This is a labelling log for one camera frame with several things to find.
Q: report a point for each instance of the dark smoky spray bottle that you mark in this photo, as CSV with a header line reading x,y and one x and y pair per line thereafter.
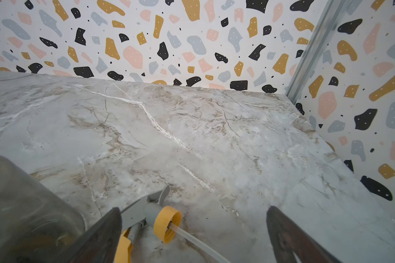
x,y
35,224

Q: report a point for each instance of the aluminium frame post right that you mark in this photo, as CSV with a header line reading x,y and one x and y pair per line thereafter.
x,y
323,31

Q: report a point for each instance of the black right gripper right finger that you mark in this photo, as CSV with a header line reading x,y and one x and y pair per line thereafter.
x,y
291,243

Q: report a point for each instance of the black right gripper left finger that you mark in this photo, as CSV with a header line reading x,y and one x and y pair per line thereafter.
x,y
98,244

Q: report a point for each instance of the grey yellow spray nozzle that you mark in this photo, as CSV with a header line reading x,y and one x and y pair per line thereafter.
x,y
164,220

